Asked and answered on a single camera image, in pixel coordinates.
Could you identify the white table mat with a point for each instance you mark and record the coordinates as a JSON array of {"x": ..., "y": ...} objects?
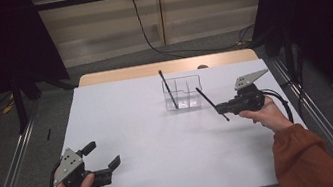
[{"x": 126, "y": 130}]

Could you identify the wooden table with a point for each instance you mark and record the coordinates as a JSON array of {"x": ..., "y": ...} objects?
[{"x": 117, "y": 75}]

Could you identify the black metal stand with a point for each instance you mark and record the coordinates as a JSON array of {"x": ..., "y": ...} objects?
[
  {"x": 20, "y": 110},
  {"x": 289, "y": 53}
]

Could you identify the person's right hand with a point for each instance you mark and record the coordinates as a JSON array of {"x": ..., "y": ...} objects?
[{"x": 269, "y": 116}]

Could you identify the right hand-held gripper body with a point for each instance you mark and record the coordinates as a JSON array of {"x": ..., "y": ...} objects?
[{"x": 248, "y": 99}]

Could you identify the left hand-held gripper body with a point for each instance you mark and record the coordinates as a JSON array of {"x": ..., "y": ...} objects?
[{"x": 72, "y": 174}]

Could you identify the black pen with silver tip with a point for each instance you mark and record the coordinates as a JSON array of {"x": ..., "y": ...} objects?
[{"x": 167, "y": 88}]

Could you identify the clear plastic organizer box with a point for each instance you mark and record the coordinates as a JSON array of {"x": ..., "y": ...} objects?
[{"x": 188, "y": 91}]

